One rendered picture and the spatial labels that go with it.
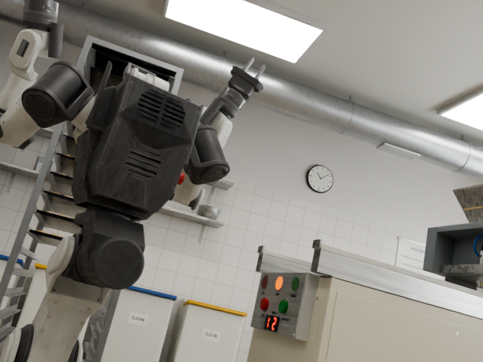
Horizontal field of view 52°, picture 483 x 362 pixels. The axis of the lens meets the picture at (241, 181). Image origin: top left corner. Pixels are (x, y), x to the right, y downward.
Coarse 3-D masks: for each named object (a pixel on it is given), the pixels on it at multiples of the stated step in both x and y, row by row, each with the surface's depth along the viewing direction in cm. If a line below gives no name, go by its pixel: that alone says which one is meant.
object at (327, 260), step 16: (320, 240) 103; (320, 256) 102; (336, 256) 104; (352, 256) 105; (320, 272) 102; (336, 272) 103; (352, 272) 104; (368, 272) 106; (384, 272) 107; (400, 272) 109; (416, 272) 111; (384, 288) 107; (400, 288) 108; (416, 288) 110; (432, 288) 112; (448, 288) 113; (464, 288) 115; (448, 304) 113; (464, 304) 114; (480, 304) 116
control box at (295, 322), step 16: (272, 272) 121; (288, 272) 113; (304, 272) 106; (272, 288) 118; (288, 288) 110; (304, 288) 104; (256, 304) 123; (272, 304) 115; (288, 304) 108; (304, 304) 103; (256, 320) 120; (272, 320) 112; (288, 320) 106; (304, 320) 103; (288, 336) 104; (304, 336) 102
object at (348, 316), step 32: (320, 288) 104; (352, 288) 103; (320, 320) 100; (352, 320) 101; (384, 320) 104; (416, 320) 107; (448, 320) 111; (480, 320) 114; (256, 352) 122; (288, 352) 108; (320, 352) 97; (352, 352) 100; (384, 352) 103; (416, 352) 106; (448, 352) 109; (480, 352) 112
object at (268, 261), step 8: (264, 256) 129; (272, 256) 130; (280, 256) 131; (288, 256) 131; (264, 264) 129; (272, 264) 129; (280, 264) 130; (288, 264) 131; (296, 264) 132; (304, 264) 133; (312, 272) 133
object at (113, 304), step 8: (176, 80) 242; (176, 88) 241; (112, 296) 214; (112, 304) 213; (112, 312) 212; (104, 328) 210; (104, 336) 210; (104, 344) 209; (96, 352) 207; (96, 360) 207
